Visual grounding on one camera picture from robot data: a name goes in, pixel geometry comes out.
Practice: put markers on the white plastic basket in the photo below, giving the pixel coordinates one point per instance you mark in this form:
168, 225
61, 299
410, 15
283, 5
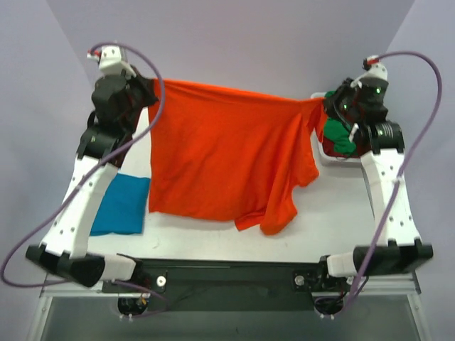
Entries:
324, 159

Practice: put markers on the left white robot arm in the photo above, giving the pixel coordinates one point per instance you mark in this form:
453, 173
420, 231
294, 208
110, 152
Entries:
63, 250

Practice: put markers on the dark red t shirt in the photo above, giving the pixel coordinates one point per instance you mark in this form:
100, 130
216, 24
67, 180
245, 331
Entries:
328, 147

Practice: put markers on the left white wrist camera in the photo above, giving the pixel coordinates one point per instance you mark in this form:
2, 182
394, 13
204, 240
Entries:
112, 60

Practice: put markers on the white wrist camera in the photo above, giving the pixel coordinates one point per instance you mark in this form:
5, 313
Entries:
374, 68
112, 60

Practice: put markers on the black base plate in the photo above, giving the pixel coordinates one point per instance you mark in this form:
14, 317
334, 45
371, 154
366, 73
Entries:
236, 286

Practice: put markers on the orange t shirt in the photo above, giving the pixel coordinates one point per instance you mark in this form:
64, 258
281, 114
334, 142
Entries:
224, 154

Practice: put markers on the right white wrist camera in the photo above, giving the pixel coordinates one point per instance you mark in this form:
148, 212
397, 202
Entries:
374, 68

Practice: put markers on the green t shirt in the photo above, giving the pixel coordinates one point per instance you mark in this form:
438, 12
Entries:
334, 130

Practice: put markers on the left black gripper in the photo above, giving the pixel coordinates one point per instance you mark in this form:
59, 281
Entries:
144, 91

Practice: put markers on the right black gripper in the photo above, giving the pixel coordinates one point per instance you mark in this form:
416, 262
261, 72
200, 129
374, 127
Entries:
334, 101

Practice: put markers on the folded blue t shirt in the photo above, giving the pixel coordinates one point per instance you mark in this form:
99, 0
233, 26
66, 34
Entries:
123, 207

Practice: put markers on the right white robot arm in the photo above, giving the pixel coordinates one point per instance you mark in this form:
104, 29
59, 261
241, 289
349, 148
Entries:
397, 247

